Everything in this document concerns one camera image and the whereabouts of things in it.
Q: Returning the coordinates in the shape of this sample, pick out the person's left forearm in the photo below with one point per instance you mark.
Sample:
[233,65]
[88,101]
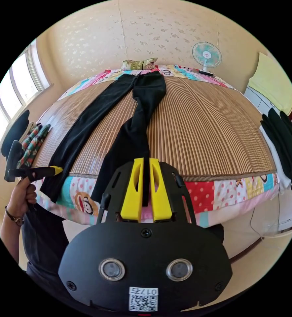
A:
[11,237]

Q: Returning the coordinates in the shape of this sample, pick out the bed with woven mat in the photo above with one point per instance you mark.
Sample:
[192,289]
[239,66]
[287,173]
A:
[205,133]

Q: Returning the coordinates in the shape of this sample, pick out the green patterned pillow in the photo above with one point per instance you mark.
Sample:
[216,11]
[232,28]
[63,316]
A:
[139,64]

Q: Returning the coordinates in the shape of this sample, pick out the white standing fan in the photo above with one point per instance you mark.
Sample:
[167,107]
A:
[206,55]

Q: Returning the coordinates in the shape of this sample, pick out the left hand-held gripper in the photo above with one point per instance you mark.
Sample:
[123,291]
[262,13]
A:
[24,173]

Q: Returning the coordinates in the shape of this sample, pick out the yellow cloth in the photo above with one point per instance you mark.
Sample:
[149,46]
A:
[272,79]

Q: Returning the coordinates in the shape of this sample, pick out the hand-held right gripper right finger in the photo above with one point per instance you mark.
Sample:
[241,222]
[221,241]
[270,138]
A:
[162,203]

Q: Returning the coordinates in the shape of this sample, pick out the person's left hand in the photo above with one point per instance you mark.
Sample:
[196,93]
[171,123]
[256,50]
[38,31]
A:
[21,200]

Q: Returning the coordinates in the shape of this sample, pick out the window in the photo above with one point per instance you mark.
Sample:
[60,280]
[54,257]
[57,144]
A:
[14,99]

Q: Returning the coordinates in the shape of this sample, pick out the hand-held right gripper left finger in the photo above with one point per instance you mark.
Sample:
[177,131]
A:
[133,198]

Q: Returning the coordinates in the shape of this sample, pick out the white cupboard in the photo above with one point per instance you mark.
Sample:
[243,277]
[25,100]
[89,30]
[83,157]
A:
[256,99]

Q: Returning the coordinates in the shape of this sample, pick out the black pants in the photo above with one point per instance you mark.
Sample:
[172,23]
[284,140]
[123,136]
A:
[136,138]

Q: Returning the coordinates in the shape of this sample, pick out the pile of clothes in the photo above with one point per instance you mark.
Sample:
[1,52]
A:
[30,143]
[284,146]

